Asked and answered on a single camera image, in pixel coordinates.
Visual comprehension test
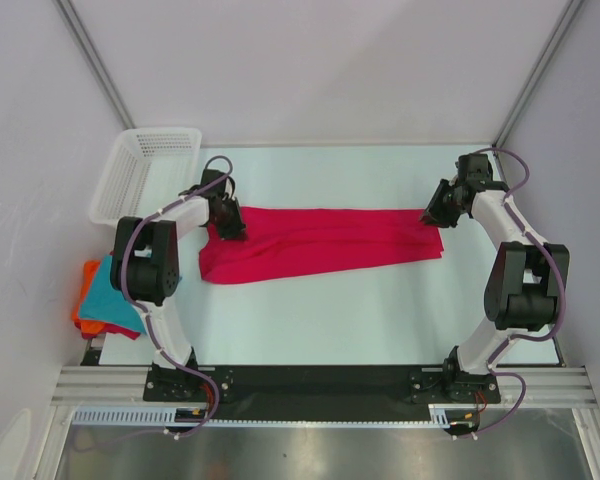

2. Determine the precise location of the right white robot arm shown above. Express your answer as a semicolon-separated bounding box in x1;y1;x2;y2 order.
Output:
420;148;570;403

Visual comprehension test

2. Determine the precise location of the pink t shirt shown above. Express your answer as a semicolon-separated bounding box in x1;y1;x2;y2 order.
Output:
105;324;140;340
199;207;444;285

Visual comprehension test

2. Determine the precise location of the teal t shirt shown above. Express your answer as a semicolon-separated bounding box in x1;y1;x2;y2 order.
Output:
81;255;146;337

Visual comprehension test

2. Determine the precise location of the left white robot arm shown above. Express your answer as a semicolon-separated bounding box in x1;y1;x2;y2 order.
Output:
110;168;246;400

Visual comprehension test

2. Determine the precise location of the white cable duct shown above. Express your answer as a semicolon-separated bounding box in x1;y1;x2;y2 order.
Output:
72;406;461;430

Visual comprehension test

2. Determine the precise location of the orange t shirt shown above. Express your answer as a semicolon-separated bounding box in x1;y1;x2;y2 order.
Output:
71;260;104;340

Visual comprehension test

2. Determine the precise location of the aluminium frame rail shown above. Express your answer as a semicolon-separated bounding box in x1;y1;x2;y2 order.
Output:
51;366;597;409

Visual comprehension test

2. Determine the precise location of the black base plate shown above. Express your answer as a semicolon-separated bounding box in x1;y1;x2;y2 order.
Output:
143;365;501;423

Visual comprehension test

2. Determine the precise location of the white plastic basket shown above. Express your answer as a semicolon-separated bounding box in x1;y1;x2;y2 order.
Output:
89;127;202;228

